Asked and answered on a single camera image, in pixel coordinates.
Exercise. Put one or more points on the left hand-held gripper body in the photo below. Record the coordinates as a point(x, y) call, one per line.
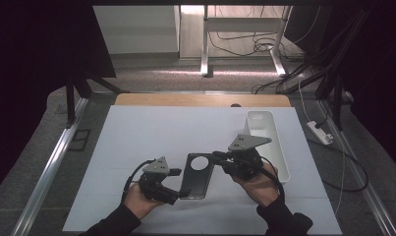
point(154, 187)

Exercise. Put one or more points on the black table grommet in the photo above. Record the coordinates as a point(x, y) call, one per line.
point(236, 105)

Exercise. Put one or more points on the person's right hand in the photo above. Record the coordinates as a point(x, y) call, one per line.
point(259, 190)

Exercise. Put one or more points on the person's left hand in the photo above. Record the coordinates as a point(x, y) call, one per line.
point(138, 200)

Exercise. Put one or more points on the black curtain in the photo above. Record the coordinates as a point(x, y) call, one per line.
point(382, 82)
point(38, 65)

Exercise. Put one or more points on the white cabinet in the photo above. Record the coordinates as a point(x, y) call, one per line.
point(136, 29)

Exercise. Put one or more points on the white power strip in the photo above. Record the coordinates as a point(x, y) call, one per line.
point(319, 132)

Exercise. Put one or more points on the white desk frame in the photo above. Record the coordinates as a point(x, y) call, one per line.
point(241, 23)

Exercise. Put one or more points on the black metal stand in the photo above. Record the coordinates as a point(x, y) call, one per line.
point(69, 98)
point(338, 98)

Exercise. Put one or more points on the wooden table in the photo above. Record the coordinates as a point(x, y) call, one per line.
point(185, 100)

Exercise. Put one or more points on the white table mat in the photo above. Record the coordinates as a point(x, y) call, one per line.
point(146, 131)

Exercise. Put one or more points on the white plastic storage bin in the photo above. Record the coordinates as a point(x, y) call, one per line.
point(277, 157)

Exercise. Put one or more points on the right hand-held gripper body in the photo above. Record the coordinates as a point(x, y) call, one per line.
point(244, 164)

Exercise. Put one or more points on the dark phone case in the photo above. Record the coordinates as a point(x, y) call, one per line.
point(197, 178)

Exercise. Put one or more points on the metal floor rail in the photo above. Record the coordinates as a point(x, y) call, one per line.
point(51, 170)
point(359, 177)

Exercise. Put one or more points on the dark floor outlet plate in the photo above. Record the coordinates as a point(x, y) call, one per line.
point(80, 140)

